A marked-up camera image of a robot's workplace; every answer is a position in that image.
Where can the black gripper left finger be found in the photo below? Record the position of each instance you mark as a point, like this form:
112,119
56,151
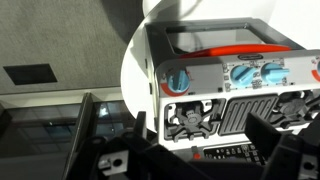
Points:
146,163

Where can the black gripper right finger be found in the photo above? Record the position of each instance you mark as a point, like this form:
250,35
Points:
293,156

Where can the small red stove button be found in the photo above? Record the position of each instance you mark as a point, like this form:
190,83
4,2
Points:
196,155

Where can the grey toy stove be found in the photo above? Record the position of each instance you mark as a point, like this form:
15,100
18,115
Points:
203,76

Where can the light blue stove knob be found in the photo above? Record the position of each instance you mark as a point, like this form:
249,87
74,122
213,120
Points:
242,75
178,82
274,72

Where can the dark rectangular floor panel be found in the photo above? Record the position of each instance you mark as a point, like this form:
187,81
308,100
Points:
30,74

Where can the dark glass partition frame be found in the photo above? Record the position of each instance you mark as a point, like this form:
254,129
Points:
40,133

